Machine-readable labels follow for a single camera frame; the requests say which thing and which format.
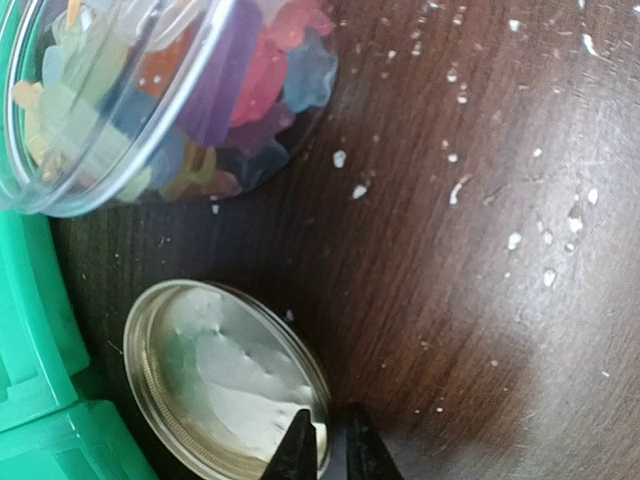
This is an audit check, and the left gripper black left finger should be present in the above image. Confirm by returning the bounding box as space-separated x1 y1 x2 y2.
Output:
262 409 317 480

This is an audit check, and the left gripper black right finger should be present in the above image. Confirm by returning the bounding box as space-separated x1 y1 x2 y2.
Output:
345 403 404 480

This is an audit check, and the green candy bin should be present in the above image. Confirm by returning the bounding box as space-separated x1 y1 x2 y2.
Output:
1 400 157 480
1 212 89 432

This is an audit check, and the gold round lid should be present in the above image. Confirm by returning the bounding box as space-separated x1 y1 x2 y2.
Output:
123 279 332 479

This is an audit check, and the clear plastic round container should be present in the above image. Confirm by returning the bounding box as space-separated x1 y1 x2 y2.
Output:
1 1 339 218

